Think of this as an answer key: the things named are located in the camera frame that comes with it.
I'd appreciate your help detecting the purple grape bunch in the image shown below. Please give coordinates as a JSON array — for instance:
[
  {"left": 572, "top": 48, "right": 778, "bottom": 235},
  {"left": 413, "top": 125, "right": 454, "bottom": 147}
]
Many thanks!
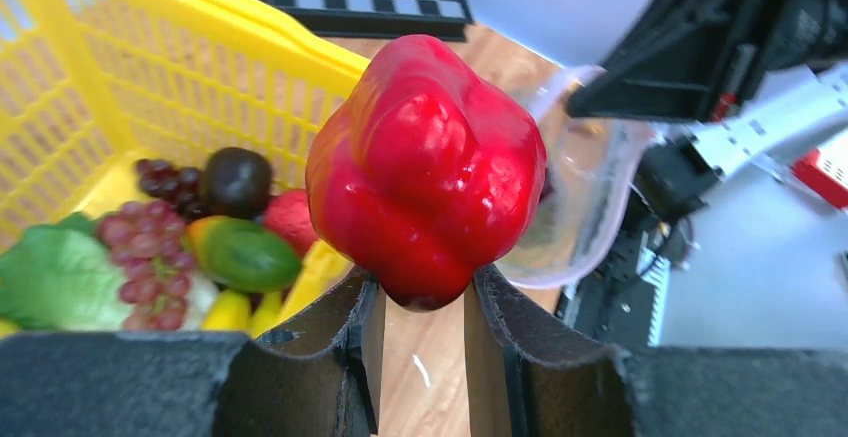
[{"left": 96, "top": 200, "right": 196, "bottom": 331}]

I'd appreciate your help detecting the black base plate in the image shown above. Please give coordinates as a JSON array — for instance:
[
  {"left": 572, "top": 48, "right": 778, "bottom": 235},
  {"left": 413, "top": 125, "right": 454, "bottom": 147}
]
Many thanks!
[{"left": 554, "top": 190, "right": 698, "bottom": 346}]

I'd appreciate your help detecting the dark avocado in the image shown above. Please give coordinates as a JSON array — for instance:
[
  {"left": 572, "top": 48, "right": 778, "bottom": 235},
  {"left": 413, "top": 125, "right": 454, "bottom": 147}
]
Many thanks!
[{"left": 199, "top": 147, "right": 273, "bottom": 220}]

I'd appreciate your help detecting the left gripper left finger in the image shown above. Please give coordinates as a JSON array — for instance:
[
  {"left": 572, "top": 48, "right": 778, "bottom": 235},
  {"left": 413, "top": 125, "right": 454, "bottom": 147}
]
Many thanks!
[{"left": 1, "top": 268, "right": 385, "bottom": 436}]

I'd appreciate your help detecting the small mango fruit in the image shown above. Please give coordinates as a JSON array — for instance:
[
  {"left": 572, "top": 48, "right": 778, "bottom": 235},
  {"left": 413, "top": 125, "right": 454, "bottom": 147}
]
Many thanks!
[{"left": 186, "top": 216, "right": 303, "bottom": 293}]

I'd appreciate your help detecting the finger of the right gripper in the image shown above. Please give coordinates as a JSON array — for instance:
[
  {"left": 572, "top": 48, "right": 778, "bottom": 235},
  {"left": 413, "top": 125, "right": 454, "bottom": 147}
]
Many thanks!
[{"left": 566, "top": 0, "right": 768, "bottom": 123}]

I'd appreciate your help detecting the clear zip top bag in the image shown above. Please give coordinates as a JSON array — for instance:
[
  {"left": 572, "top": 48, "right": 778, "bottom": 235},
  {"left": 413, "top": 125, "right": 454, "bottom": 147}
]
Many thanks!
[{"left": 496, "top": 65, "right": 657, "bottom": 289}]

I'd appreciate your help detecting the green lettuce head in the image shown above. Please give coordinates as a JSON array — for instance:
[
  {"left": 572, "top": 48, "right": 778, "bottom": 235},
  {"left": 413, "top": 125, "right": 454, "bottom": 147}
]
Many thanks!
[{"left": 1, "top": 212, "right": 219, "bottom": 331}]

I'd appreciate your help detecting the red bell pepper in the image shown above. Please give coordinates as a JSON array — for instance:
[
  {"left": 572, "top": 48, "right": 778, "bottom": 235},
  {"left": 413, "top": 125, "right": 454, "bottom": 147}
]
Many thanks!
[{"left": 305, "top": 35, "right": 547, "bottom": 311}]

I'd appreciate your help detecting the red strawberry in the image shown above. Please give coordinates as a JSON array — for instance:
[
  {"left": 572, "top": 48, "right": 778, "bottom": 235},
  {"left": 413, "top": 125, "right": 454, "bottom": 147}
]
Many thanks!
[{"left": 262, "top": 189, "right": 318, "bottom": 258}]

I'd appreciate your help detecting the single yellow banana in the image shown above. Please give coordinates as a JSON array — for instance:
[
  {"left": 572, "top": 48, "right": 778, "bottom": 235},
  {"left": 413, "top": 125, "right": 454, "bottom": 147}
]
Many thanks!
[{"left": 200, "top": 290, "right": 283, "bottom": 338}]

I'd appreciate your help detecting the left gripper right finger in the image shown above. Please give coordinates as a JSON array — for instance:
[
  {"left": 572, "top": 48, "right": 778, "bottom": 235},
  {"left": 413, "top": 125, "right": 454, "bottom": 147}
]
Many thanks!
[{"left": 464, "top": 265, "right": 847, "bottom": 436}]

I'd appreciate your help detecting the yellow plastic basket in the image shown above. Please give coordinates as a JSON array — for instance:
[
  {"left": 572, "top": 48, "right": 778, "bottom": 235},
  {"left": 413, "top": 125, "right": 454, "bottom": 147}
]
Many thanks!
[{"left": 1, "top": 0, "right": 367, "bottom": 254}]

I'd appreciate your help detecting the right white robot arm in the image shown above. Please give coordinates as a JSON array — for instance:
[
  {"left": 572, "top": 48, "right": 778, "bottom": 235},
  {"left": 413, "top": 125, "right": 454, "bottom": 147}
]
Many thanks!
[{"left": 566, "top": 0, "right": 847, "bottom": 225}]

